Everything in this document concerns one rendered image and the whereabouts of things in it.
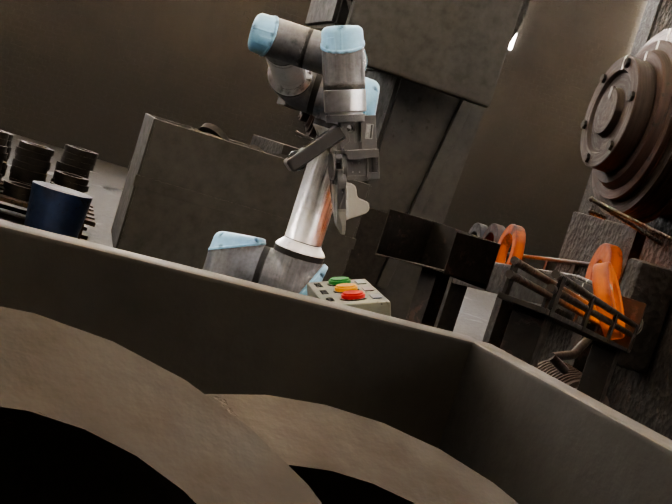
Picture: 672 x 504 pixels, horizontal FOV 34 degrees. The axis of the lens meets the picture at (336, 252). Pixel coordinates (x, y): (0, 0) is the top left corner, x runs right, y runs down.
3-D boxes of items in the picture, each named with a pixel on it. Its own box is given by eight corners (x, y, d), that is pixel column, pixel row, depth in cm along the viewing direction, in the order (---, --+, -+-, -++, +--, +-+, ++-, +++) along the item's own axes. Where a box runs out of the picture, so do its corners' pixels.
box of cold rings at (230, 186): (293, 304, 586) (337, 162, 580) (324, 339, 506) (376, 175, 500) (103, 252, 561) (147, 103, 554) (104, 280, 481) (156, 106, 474)
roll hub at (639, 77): (585, 169, 281) (620, 63, 278) (630, 176, 253) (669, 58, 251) (565, 163, 280) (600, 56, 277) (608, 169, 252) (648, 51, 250)
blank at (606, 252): (599, 259, 280) (587, 256, 280) (626, 236, 266) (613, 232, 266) (592, 315, 274) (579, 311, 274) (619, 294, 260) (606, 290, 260)
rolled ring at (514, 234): (497, 234, 353) (506, 236, 353) (487, 287, 346) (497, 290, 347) (520, 215, 336) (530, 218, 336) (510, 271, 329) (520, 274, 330)
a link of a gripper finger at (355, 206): (371, 234, 195) (369, 182, 194) (339, 236, 194) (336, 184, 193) (368, 232, 198) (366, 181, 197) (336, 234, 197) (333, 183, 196)
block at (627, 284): (636, 367, 254) (669, 268, 252) (650, 376, 246) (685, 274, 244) (594, 355, 252) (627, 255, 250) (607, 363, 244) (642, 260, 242)
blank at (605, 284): (629, 350, 221) (612, 352, 222) (620, 281, 229) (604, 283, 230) (613, 319, 209) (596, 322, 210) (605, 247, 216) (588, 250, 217)
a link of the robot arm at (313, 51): (317, 30, 209) (312, 26, 198) (373, 48, 208) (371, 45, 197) (304, 70, 210) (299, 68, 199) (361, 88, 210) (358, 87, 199)
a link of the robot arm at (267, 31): (277, 53, 249) (260, -5, 200) (323, 68, 249) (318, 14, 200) (261, 102, 249) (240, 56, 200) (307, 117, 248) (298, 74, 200)
